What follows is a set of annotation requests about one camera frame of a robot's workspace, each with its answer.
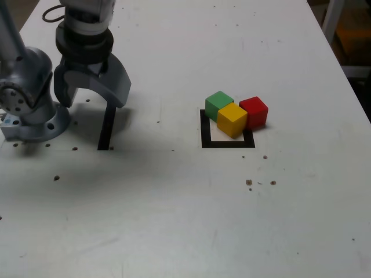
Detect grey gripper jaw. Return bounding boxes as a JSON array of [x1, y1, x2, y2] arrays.
[[64, 53, 132, 109], [53, 57, 81, 109]]

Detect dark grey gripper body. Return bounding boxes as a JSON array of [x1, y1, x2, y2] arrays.
[[62, 57, 110, 77]]

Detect green cube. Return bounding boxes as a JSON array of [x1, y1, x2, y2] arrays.
[[205, 90, 235, 122]]

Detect yellow cube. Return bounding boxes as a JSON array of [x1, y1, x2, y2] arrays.
[[217, 103, 249, 139]]

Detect red cube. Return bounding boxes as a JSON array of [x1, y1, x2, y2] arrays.
[[239, 96, 269, 130]]

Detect black tape square outline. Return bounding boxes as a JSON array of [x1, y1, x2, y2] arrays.
[[199, 108, 256, 149]]

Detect black tape strip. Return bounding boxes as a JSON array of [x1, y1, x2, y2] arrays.
[[97, 100, 117, 151]]

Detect yellow box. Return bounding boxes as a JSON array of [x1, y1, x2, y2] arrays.
[[333, 21, 371, 66]]

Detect short looped black cable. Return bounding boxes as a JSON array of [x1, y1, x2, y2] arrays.
[[42, 5, 67, 23]]

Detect white metal frame post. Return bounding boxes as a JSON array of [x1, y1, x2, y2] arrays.
[[321, 0, 345, 43]]

